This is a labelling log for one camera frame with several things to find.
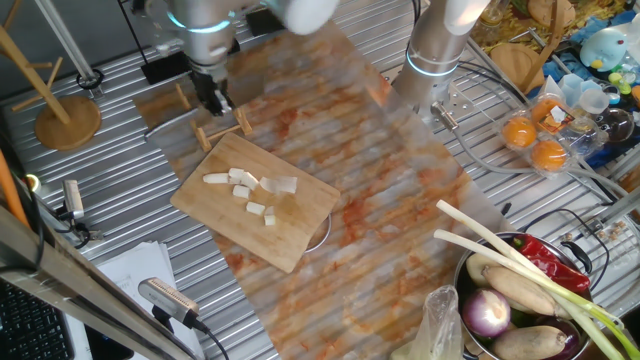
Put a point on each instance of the clear plastic container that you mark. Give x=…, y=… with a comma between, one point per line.
x=575, y=87

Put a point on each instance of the glass jar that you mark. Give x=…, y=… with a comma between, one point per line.
x=490, y=15

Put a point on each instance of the clear plastic bag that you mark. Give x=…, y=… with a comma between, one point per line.
x=440, y=325

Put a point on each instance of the purple eggplant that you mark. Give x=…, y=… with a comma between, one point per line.
x=570, y=345

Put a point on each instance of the black stand with rod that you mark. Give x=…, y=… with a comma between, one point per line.
x=160, y=70

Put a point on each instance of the clear plastic cup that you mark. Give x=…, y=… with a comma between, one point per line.
x=594, y=101

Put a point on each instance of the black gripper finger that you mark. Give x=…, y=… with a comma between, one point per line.
x=212, y=107
x=226, y=106

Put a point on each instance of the silver stand pole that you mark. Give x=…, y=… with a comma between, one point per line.
x=65, y=45

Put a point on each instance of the long green scallion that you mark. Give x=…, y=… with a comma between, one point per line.
x=475, y=227
x=475, y=246

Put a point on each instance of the round wooden disc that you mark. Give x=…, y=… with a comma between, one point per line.
x=67, y=125

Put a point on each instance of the wooden cutting board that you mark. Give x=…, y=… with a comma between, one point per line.
x=225, y=220

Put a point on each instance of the silver depth camera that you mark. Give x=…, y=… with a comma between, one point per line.
x=167, y=299
x=73, y=197

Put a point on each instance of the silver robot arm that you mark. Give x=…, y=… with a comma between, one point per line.
x=205, y=40

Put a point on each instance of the wooden peg rack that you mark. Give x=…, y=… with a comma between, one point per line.
x=202, y=141

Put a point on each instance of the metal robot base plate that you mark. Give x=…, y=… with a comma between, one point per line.
x=457, y=100

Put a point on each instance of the red pepper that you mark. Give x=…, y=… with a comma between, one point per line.
x=555, y=267

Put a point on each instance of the aluminium profile bar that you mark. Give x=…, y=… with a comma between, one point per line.
x=622, y=205

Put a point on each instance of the purple onion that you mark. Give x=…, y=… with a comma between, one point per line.
x=485, y=312

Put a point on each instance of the round glass bowl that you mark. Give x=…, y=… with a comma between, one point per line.
x=617, y=125

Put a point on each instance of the orange marble pattern mat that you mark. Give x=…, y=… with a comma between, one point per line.
x=380, y=260

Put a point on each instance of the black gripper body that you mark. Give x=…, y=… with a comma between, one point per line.
x=210, y=86

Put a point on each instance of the wooden mug tree stand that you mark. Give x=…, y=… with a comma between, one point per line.
x=515, y=62

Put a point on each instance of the tan yam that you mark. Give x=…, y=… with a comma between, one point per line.
x=530, y=342
x=520, y=290

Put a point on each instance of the aluminium frame beam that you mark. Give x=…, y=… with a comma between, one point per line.
x=75, y=295

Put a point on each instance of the steel kitchen knife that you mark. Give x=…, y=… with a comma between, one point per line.
x=167, y=124

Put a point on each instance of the orange fruit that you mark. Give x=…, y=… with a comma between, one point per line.
x=519, y=132
x=548, y=156
x=542, y=111

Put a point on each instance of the black keyboard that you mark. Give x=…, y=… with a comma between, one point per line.
x=30, y=330

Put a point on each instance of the orange pole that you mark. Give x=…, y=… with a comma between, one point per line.
x=10, y=190

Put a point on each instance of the white paper stack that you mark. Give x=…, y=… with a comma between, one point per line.
x=135, y=265

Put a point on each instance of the clear plastic fruit carton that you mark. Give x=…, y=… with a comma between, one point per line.
x=575, y=137

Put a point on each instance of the green plastic toy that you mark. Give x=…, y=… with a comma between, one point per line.
x=620, y=82

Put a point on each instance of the pale potato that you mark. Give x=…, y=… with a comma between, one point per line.
x=477, y=267

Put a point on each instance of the blue plush toy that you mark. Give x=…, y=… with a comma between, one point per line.
x=602, y=50

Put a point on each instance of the blue cloth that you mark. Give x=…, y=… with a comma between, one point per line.
x=556, y=70

